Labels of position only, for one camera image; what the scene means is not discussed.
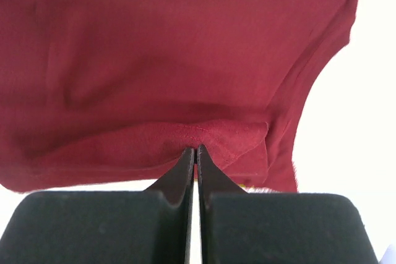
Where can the dark red t-shirt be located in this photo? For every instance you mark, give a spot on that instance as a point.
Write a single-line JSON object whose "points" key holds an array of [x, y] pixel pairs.
{"points": [[96, 91]]}

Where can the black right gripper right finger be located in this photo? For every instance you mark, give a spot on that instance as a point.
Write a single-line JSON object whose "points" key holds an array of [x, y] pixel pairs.
{"points": [[239, 227]]}

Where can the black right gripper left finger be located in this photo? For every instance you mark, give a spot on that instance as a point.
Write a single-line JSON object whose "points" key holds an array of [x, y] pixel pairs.
{"points": [[149, 226]]}

